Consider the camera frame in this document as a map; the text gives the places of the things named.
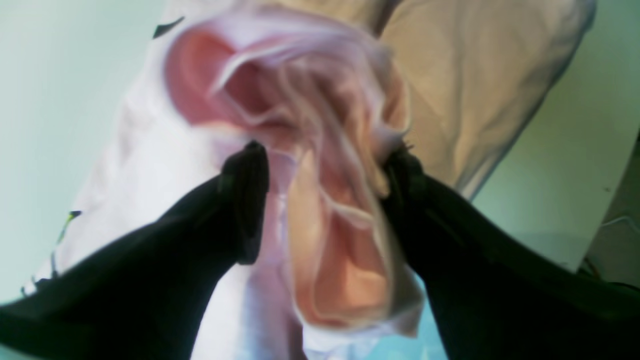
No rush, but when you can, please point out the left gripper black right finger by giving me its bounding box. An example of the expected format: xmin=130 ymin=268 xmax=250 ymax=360
xmin=382 ymin=148 xmax=640 ymax=360

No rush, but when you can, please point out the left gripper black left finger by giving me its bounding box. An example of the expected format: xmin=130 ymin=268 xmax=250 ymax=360
xmin=0 ymin=141 xmax=269 ymax=360

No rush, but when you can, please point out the pink T-shirt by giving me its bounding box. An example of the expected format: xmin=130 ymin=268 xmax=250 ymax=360
xmin=22 ymin=0 xmax=596 ymax=360

